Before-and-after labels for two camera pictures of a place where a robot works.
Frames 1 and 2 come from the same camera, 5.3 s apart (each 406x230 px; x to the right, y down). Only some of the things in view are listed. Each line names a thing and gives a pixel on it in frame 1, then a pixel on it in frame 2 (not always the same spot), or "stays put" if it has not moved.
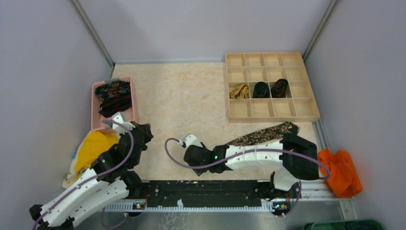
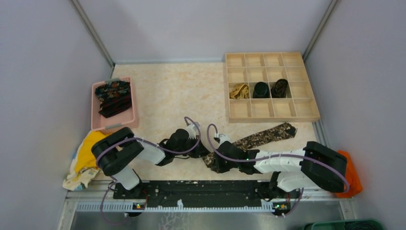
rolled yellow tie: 241,90 stays put
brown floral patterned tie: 273,132 stays put
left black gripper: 145,128 to 199,152
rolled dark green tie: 261,90 stays put
